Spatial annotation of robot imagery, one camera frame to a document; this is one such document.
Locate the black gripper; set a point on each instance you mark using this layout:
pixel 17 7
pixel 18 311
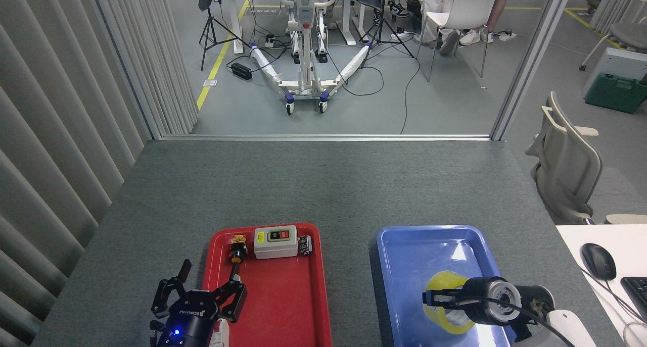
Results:
pixel 187 327
pixel 477 289

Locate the yellow tape roll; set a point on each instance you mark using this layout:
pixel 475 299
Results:
pixel 455 324

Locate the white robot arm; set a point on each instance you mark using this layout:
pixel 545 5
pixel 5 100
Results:
pixel 571 332

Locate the blue plastic tray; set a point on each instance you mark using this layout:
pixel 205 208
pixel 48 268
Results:
pixel 404 266

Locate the red plastic tray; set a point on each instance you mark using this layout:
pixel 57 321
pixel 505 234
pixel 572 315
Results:
pixel 288 306

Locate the black computer mouse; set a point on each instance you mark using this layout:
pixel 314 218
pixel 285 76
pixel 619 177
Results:
pixel 598 261

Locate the white desk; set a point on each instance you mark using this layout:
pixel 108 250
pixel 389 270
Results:
pixel 606 296

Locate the beige office chair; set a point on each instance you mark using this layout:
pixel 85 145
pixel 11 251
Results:
pixel 568 170

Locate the black keyboard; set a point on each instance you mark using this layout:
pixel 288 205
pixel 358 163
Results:
pixel 637 296

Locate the black power adapter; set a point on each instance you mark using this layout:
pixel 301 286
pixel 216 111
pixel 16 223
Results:
pixel 241 71

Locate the long grey vertical blinds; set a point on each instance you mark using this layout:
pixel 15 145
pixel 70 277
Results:
pixel 50 109

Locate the white power strip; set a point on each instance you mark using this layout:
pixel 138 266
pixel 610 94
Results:
pixel 270 41
pixel 507 35

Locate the green plastic case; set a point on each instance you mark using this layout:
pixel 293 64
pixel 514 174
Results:
pixel 614 93

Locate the black tripod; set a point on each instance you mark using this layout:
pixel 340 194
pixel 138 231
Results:
pixel 379 29
pixel 210 23

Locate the white plastic chair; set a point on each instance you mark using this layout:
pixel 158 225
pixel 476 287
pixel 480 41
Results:
pixel 467 8

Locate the person's black white shoe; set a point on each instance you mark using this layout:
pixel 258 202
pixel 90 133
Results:
pixel 398 8

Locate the grey flat box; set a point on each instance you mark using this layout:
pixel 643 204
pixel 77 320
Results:
pixel 619 61

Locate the person in dark shorts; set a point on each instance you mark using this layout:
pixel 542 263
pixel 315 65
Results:
pixel 498 8

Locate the person in pale trousers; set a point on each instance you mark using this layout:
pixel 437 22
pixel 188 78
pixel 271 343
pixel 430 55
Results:
pixel 434 3

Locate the white stand on wheels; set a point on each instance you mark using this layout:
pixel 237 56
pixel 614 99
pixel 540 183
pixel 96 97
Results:
pixel 306 13

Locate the grey round seat chair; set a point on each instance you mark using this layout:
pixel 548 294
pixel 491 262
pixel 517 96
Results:
pixel 629 36

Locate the short grey vertical blinds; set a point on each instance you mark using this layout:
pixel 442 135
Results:
pixel 619 3

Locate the grey push button switch box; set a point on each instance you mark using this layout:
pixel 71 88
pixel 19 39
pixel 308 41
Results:
pixel 275 248

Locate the silver frame rail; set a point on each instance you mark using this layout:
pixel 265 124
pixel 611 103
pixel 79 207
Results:
pixel 323 137

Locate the silver frame post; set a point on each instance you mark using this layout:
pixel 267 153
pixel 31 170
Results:
pixel 530 59

